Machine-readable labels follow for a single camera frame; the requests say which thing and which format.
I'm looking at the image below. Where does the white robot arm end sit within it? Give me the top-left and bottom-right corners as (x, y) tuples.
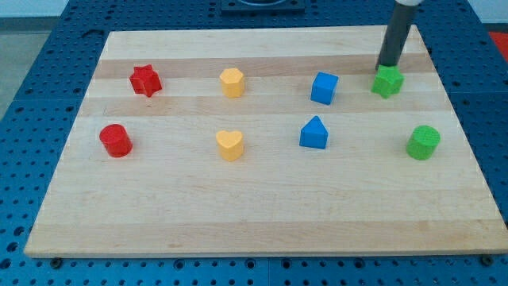
(395, 0), (423, 6)

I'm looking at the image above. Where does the blue cube block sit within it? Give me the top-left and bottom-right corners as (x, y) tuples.
(310, 71), (340, 105)

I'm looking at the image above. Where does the red star block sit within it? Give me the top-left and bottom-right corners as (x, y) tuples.
(129, 64), (162, 98)

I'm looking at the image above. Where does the green star block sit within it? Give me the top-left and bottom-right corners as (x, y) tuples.
(371, 65), (405, 99)

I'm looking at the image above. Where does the yellow heart block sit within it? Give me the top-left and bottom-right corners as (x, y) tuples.
(216, 130), (244, 161)

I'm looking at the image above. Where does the wooden board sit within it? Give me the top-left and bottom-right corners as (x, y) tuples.
(25, 25), (507, 258)

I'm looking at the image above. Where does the blue triangle block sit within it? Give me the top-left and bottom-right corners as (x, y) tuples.
(299, 116), (329, 149)

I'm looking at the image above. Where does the yellow pentagon block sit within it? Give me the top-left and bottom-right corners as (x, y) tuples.
(219, 68), (245, 98)

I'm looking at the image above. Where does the red cylinder block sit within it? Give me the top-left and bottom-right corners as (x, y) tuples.
(99, 124), (133, 157)

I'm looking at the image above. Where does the green cylinder block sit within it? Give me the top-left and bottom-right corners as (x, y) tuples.
(406, 125), (441, 160)

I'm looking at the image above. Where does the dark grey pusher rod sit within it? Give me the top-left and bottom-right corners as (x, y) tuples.
(376, 1), (418, 67)

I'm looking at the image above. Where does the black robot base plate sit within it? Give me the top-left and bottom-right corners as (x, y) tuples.
(219, 0), (306, 14)

